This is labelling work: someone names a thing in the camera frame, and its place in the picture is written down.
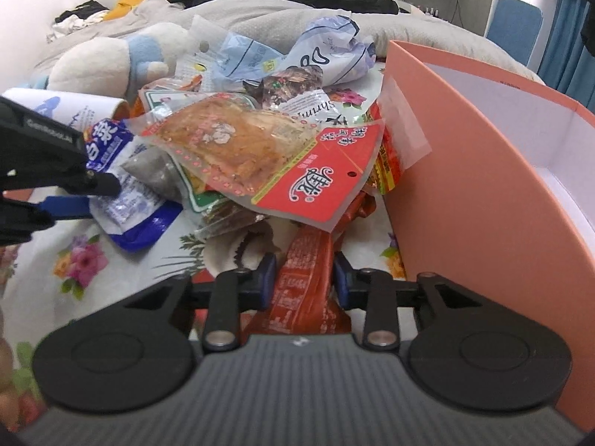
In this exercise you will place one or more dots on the clear red label snack packet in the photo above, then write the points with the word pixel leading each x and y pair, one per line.
pixel 241 148

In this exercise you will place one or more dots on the white cylinder can blue print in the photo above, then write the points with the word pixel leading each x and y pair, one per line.
pixel 74 102

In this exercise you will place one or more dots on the blue chair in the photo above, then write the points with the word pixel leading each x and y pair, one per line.
pixel 513 28

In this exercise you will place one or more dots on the grey duvet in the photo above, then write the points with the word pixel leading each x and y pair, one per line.
pixel 279 14

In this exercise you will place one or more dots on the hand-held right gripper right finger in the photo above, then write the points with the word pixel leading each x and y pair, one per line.
pixel 342 283

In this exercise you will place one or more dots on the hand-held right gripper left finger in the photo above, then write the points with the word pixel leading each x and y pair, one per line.
pixel 267 283

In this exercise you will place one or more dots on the blue curtain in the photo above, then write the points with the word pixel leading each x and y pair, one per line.
pixel 567 46

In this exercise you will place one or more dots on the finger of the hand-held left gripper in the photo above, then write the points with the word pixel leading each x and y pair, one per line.
pixel 104 185
pixel 69 207

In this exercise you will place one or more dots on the crumpled light blue bag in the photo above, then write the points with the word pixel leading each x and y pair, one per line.
pixel 320 51

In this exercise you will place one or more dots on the brown clear snack packet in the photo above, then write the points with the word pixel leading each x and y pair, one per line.
pixel 227 218

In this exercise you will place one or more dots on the pile of clothes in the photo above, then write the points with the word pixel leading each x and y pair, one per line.
pixel 79 18

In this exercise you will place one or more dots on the red yellow snack packet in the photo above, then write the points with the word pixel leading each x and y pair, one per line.
pixel 388 158

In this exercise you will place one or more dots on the clear light blue packet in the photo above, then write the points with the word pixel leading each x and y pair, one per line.
pixel 246 53

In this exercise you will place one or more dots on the pink cardboard box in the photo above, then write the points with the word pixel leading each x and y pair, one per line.
pixel 469 204

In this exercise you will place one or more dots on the orange red snack packet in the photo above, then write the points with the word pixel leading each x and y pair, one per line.
pixel 304 283

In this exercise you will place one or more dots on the blue white snack packet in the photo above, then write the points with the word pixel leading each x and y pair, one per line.
pixel 139 213

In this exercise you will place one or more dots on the floral bed sheet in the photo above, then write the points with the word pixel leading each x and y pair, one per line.
pixel 139 269

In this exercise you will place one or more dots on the white clear snack packet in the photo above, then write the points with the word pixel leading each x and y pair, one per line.
pixel 316 107

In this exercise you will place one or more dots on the green edged snack packet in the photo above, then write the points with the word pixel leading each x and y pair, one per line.
pixel 195 195

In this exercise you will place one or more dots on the white blue plush toy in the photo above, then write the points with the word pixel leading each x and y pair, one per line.
pixel 107 62

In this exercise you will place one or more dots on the yellow cloth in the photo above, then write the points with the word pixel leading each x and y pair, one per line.
pixel 125 7

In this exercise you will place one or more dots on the dark brown snack packet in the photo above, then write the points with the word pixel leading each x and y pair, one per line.
pixel 288 86

